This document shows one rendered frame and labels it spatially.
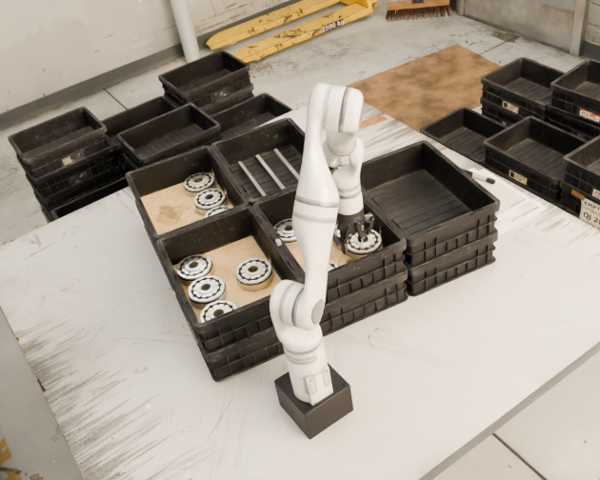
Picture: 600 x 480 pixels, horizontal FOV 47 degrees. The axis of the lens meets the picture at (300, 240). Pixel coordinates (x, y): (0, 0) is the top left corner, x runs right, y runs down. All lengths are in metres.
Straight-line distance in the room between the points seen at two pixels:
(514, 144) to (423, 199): 1.13
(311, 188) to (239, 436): 0.69
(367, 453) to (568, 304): 0.71
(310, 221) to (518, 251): 0.93
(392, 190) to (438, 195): 0.14
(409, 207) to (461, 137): 1.39
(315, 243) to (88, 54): 3.88
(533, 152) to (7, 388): 2.45
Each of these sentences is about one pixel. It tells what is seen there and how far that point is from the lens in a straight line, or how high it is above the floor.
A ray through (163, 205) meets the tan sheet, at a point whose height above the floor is 0.83.
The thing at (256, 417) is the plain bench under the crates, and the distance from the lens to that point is 1.80.
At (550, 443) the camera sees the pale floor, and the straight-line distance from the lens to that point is 2.59.
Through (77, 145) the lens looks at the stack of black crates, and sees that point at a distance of 3.39.
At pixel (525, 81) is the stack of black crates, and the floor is 0.38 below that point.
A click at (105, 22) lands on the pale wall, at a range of 5.11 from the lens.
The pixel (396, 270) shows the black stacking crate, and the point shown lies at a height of 0.84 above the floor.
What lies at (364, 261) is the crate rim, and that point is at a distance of 1.80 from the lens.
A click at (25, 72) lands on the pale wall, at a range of 5.03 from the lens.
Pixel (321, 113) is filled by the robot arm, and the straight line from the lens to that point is 1.38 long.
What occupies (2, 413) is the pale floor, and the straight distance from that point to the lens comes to 3.09.
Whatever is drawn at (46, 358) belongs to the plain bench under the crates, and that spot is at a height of 0.70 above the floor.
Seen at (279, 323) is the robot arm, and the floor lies 1.05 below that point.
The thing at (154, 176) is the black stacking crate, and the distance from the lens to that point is 2.36.
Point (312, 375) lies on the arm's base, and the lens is 1.60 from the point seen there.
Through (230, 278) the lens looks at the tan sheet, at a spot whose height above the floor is 0.83.
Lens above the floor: 2.14
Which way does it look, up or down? 40 degrees down
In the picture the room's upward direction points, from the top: 10 degrees counter-clockwise
